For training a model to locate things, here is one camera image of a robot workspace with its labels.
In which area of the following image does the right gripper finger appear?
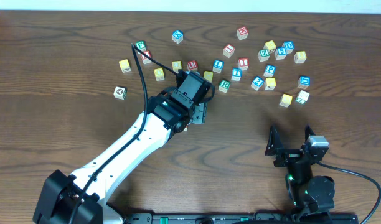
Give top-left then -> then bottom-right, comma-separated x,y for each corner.
304,125 -> 315,146
265,126 -> 283,156

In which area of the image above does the green R block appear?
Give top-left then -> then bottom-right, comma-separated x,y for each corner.
219,79 -> 231,93

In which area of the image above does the red i block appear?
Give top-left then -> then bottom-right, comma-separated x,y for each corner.
238,58 -> 249,70
223,44 -> 235,58

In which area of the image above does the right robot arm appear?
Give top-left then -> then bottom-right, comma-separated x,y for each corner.
265,126 -> 335,222

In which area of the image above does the white green Z block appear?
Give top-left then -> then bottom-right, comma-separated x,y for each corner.
296,90 -> 310,105

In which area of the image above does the yellow block beside B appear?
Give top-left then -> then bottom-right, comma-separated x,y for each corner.
203,71 -> 214,83

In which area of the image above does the yellow block lower right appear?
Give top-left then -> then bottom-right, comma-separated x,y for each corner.
279,94 -> 293,108

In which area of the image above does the blue D block lower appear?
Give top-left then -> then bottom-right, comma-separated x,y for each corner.
298,76 -> 311,90

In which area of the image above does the blue d block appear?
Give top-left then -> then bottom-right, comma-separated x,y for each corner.
282,41 -> 294,54
298,76 -> 311,90

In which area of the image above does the blue L block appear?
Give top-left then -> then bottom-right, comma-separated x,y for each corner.
212,60 -> 224,73

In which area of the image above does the yellow block centre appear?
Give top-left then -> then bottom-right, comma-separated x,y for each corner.
172,60 -> 182,73

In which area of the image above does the blue T block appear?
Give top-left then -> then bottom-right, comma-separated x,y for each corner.
231,68 -> 242,81

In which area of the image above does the yellow block left middle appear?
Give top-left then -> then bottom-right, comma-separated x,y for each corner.
154,68 -> 165,81

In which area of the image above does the yellow block beside 2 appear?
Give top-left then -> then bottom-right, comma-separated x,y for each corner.
265,77 -> 276,90

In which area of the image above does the blue 2 block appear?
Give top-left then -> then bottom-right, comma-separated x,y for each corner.
251,76 -> 264,91

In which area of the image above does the blue P block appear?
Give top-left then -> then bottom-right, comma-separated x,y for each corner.
263,64 -> 276,77

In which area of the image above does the red Y block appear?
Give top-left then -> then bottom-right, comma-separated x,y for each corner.
141,50 -> 151,64

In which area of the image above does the yellow block far right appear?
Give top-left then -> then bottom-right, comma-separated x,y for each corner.
294,51 -> 307,64

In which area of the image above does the blue X block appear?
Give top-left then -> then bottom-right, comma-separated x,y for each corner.
171,30 -> 184,44

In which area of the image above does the white symbol block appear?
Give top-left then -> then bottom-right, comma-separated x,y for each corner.
113,86 -> 127,100

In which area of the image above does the blue 5 block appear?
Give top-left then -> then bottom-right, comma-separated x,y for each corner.
275,47 -> 287,60

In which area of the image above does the blue D block upper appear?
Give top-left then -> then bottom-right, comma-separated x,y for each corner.
282,41 -> 294,54

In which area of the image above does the yellow block far left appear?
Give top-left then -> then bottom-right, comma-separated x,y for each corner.
119,59 -> 131,73

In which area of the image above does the green F block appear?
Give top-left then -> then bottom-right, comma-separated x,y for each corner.
135,40 -> 147,52

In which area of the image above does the red H block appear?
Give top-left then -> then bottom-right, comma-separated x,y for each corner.
237,26 -> 249,40

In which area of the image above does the yellow block top right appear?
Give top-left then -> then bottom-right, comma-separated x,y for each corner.
263,40 -> 276,54

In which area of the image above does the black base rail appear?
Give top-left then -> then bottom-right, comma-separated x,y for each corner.
124,212 -> 359,224

